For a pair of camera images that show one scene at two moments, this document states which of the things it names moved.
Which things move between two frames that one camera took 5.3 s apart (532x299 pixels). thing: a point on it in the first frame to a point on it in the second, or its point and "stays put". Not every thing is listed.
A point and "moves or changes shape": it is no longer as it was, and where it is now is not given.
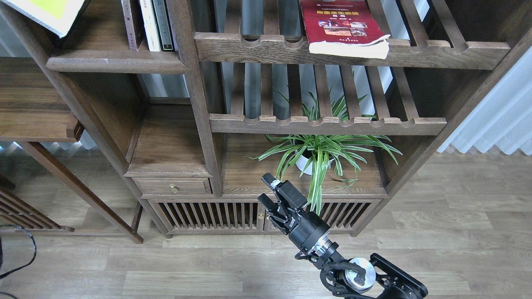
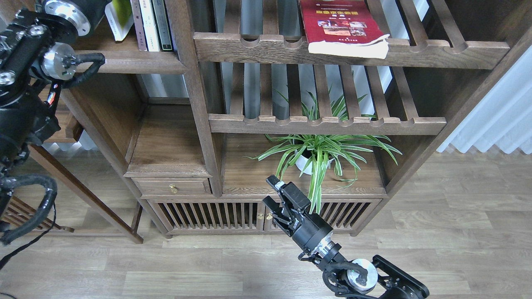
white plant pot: [303, 163] stays put
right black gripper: [305, 228] stays put
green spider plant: [316, 150] stays put
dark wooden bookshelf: [198, 99] stays put
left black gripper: [79, 18] to [94, 9]
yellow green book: [56, 16] moves or changes shape
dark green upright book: [164, 25] stays put
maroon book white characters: [134, 23] moves or changes shape
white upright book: [152, 32] stays put
